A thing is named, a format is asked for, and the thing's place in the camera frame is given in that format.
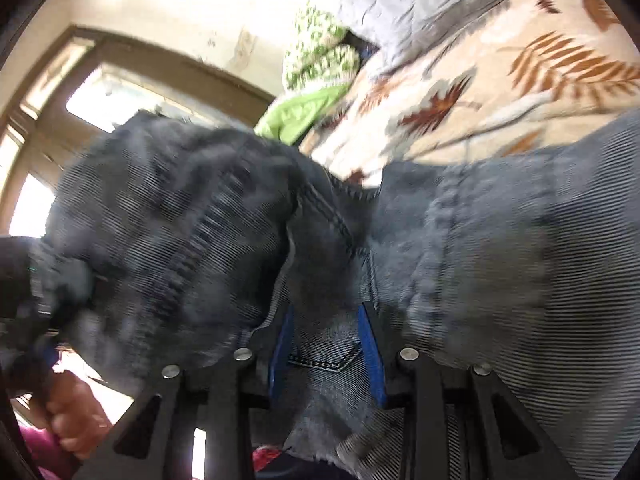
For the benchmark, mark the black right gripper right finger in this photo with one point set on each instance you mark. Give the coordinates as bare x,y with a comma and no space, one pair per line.
456,424

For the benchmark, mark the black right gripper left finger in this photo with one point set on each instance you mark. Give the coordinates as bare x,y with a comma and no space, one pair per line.
154,439

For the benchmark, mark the grey denim pants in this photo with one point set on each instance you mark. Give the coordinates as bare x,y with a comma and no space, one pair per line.
529,263

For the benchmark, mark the left human hand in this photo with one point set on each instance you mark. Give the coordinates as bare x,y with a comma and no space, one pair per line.
71,412

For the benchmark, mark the brown wooden door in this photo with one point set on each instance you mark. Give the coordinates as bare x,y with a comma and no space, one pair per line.
88,84

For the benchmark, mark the green patterned folded blanket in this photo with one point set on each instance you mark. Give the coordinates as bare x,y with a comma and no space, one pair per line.
318,69

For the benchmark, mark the beige leaf pattern blanket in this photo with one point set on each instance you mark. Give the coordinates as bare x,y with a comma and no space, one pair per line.
527,74

